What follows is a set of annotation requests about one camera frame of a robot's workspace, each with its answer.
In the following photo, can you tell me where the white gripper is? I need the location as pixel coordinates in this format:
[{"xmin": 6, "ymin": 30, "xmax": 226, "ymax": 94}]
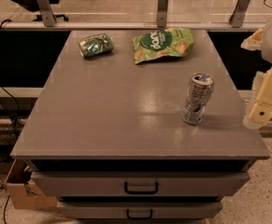
[{"xmin": 240, "ymin": 17, "xmax": 272, "ymax": 130}]

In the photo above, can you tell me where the silver redbull can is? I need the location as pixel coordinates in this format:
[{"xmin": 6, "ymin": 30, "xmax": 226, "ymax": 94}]
[{"xmin": 183, "ymin": 72, "xmax": 215, "ymax": 125}]

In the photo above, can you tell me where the green rice chip bag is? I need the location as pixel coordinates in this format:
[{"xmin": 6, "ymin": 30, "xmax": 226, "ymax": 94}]
[{"xmin": 133, "ymin": 28, "xmax": 194, "ymax": 64}]

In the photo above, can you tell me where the crushed green soda can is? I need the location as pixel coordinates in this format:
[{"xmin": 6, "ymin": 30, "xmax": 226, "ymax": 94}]
[{"xmin": 79, "ymin": 33, "xmax": 114, "ymax": 58}]

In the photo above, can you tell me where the grey drawer cabinet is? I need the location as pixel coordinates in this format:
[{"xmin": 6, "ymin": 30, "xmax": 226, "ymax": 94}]
[{"xmin": 12, "ymin": 30, "xmax": 269, "ymax": 224}]

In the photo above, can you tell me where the upper grey drawer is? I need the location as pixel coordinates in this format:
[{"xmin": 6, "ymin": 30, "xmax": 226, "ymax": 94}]
[{"xmin": 32, "ymin": 172, "xmax": 250, "ymax": 197}]

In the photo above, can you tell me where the grey drawer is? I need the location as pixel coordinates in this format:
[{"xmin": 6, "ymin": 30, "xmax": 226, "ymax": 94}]
[
  {"xmin": 57, "ymin": 202, "xmax": 222, "ymax": 220},
  {"xmin": 32, "ymin": 172, "xmax": 250, "ymax": 197}
]

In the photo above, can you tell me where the lower grey drawer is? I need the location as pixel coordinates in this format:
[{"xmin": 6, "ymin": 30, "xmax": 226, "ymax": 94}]
[{"xmin": 57, "ymin": 202, "xmax": 222, "ymax": 220}]

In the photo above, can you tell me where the cardboard box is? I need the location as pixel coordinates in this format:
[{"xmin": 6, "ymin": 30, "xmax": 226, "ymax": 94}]
[{"xmin": 5, "ymin": 161, "xmax": 57, "ymax": 210}]

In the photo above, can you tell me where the right metal bracket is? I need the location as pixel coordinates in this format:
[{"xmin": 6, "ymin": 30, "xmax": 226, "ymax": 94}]
[{"xmin": 229, "ymin": 0, "xmax": 251, "ymax": 28}]

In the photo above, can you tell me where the metal bracket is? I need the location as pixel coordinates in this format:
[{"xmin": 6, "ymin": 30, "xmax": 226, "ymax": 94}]
[
  {"xmin": 36, "ymin": 0, "xmax": 56, "ymax": 27},
  {"xmin": 229, "ymin": 0, "xmax": 251, "ymax": 28},
  {"xmin": 156, "ymin": 0, "xmax": 168, "ymax": 28}
]

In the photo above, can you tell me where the middle metal bracket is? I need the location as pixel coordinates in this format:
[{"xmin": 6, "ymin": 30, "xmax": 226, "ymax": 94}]
[{"xmin": 156, "ymin": 0, "xmax": 168, "ymax": 28}]

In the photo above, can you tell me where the left metal bracket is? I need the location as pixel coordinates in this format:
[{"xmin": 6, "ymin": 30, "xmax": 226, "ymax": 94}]
[{"xmin": 36, "ymin": 0, "xmax": 56, "ymax": 27}]

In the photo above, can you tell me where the black cable left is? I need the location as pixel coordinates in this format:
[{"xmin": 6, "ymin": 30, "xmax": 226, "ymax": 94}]
[{"xmin": 0, "ymin": 18, "xmax": 26, "ymax": 142}]

